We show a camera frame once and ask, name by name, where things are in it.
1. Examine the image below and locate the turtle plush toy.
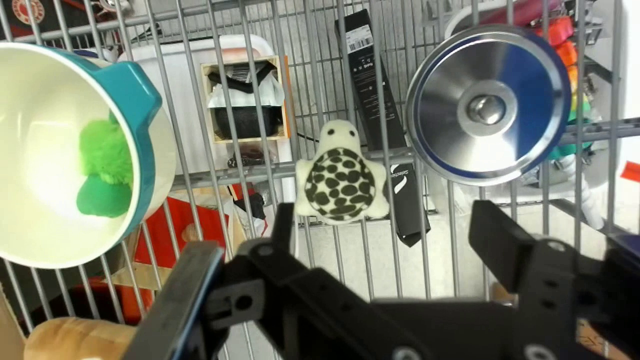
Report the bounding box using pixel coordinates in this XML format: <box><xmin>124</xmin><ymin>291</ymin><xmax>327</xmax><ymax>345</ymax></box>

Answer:
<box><xmin>294</xmin><ymin>116</ymin><xmax>392</xmax><ymax>225</ymax></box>

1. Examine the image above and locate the colourful plastic toy set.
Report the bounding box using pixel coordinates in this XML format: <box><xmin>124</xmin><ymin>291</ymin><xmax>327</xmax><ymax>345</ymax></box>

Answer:
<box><xmin>524</xmin><ymin>10</ymin><xmax>596</xmax><ymax>163</ymax></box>

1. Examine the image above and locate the wire shelf cart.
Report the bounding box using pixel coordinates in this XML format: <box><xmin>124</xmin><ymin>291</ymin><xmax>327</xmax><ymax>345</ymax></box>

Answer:
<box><xmin>0</xmin><ymin>0</ymin><xmax>640</xmax><ymax>360</ymax></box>

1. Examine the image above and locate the steel pot lid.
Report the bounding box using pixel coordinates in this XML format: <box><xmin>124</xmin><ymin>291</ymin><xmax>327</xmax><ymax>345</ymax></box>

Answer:
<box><xmin>403</xmin><ymin>24</ymin><xmax>573</xmax><ymax>190</ymax></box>

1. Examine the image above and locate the black long flat box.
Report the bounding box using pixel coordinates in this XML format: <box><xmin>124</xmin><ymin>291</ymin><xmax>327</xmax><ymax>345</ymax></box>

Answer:
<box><xmin>339</xmin><ymin>7</ymin><xmax>434</xmax><ymax>250</ymax></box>

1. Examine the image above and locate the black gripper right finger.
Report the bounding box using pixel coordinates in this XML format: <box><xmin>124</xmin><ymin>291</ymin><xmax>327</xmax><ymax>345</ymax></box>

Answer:
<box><xmin>465</xmin><ymin>197</ymin><xmax>640</xmax><ymax>360</ymax></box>

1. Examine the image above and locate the bread loaf toy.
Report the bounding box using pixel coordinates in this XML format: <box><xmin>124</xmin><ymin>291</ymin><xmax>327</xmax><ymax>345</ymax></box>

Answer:
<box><xmin>22</xmin><ymin>313</ymin><xmax>140</xmax><ymax>360</ymax></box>

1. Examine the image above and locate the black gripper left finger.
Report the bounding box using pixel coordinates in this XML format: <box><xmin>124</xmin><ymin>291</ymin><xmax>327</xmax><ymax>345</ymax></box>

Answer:
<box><xmin>121</xmin><ymin>201</ymin><xmax>315</xmax><ymax>360</ymax></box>

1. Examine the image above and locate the teal bowl white inside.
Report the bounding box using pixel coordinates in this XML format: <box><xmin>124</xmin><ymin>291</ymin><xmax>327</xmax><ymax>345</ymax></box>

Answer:
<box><xmin>0</xmin><ymin>40</ymin><xmax>180</xmax><ymax>271</ymax></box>

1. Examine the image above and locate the red flat box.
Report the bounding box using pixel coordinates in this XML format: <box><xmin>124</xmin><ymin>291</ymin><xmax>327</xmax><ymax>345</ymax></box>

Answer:
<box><xmin>84</xmin><ymin>194</ymin><xmax>232</xmax><ymax>330</ymax></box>

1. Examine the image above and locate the black box red round logo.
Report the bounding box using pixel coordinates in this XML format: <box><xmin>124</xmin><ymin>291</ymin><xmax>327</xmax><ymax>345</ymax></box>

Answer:
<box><xmin>0</xmin><ymin>0</ymin><xmax>52</xmax><ymax>32</ymax></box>

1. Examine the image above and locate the green plush toy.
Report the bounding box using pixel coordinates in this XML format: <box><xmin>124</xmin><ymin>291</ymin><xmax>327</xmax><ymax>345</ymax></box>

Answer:
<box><xmin>73</xmin><ymin>111</ymin><xmax>136</xmax><ymax>220</ymax></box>

